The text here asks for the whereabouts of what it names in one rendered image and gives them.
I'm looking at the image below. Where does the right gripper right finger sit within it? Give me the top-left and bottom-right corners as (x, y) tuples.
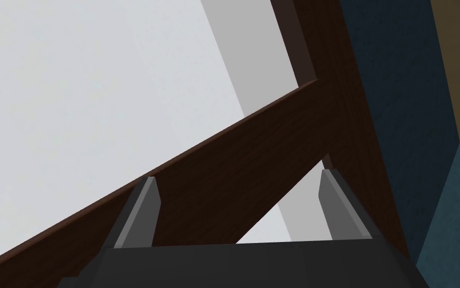
(318, 167), (385, 241)

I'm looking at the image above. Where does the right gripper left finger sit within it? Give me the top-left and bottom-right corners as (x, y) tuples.
(104, 175), (162, 250)

